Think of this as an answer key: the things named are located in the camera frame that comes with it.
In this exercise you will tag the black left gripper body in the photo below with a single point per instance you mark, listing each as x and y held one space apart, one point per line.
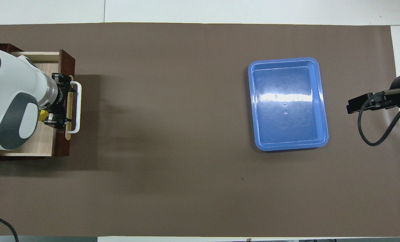
62 101

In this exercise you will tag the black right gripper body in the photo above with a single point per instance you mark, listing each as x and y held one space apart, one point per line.
386 101

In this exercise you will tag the yellow block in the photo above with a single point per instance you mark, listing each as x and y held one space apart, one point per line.
43 116

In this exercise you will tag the wooden drawer with dark front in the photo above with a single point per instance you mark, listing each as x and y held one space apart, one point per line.
60 148

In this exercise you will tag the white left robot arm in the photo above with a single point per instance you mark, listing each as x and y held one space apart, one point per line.
11 84

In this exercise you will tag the blue plastic tray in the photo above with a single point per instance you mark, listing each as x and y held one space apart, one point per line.
287 80

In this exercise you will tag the brown table mat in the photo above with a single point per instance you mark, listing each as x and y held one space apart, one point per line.
186 151

